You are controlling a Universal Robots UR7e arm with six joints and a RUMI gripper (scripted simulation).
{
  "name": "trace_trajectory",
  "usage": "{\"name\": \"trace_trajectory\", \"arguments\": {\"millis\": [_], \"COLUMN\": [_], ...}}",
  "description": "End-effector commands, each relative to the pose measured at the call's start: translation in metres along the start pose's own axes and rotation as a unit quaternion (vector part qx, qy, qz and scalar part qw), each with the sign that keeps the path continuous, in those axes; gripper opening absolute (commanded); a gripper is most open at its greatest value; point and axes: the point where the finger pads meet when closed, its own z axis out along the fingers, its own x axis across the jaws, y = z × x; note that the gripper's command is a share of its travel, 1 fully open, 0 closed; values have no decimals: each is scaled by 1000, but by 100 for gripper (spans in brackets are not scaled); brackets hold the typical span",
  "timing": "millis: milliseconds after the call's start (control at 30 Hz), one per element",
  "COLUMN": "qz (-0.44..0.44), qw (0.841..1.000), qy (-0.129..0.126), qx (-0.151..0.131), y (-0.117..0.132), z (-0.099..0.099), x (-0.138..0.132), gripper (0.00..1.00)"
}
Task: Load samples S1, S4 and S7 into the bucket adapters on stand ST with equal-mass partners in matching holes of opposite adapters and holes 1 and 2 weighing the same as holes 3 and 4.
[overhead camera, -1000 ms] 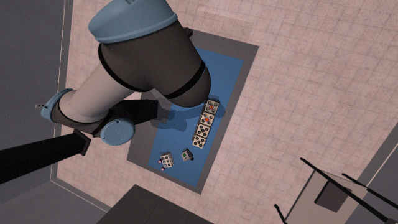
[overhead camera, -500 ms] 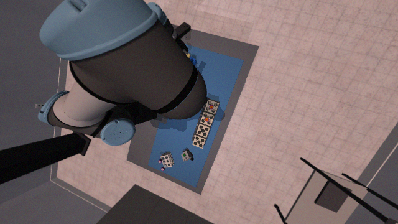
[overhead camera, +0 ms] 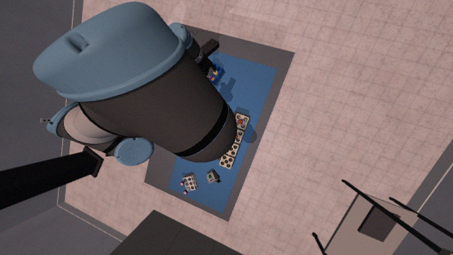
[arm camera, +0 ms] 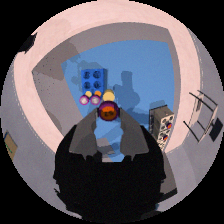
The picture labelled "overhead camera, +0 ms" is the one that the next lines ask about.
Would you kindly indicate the blue bench mat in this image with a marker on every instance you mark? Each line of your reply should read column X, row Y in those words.
column 244, row 85

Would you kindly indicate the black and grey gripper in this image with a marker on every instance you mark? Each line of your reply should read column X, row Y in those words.
column 207, row 66

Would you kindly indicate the blue tube rack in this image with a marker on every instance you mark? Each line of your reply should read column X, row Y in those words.
column 220, row 70

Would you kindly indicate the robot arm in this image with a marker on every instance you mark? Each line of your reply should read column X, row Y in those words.
column 136, row 76

